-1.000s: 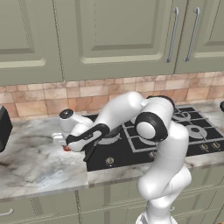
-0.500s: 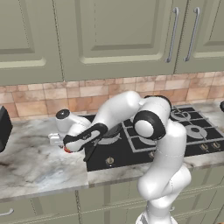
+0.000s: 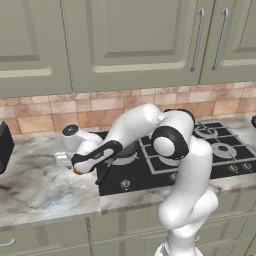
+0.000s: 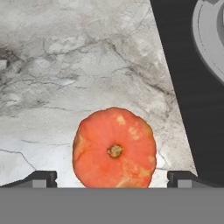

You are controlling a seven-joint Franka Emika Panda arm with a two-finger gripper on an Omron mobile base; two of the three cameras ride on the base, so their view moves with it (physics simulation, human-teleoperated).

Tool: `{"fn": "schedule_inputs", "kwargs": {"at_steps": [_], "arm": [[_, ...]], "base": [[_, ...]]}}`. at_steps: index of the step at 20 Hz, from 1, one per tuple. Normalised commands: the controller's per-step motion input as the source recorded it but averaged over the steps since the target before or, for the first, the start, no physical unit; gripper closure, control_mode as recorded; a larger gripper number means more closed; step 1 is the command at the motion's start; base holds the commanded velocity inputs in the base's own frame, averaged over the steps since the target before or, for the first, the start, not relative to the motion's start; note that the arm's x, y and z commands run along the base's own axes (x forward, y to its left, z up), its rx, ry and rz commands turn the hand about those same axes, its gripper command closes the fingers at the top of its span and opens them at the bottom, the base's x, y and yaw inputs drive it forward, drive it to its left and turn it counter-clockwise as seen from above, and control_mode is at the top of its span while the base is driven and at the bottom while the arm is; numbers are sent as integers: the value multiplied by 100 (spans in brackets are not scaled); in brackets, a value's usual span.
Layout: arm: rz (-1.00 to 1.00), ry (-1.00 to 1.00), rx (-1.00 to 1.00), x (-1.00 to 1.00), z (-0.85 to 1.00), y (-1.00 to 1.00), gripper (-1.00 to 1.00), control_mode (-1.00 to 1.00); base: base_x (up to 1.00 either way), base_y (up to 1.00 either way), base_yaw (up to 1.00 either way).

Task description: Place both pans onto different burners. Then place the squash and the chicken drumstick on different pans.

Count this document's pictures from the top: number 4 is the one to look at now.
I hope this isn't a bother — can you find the black hob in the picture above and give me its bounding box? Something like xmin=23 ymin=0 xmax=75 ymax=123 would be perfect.
xmin=149 ymin=0 xmax=224 ymax=188

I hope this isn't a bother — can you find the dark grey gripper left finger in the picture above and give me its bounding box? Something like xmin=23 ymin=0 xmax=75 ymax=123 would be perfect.
xmin=0 ymin=170 xmax=58 ymax=188

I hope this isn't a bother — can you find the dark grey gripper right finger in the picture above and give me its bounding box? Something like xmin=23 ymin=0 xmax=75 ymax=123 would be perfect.
xmin=166 ymin=170 xmax=223 ymax=188

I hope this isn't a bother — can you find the orange squash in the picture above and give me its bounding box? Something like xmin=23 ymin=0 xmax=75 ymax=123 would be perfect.
xmin=72 ymin=106 xmax=158 ymax=189

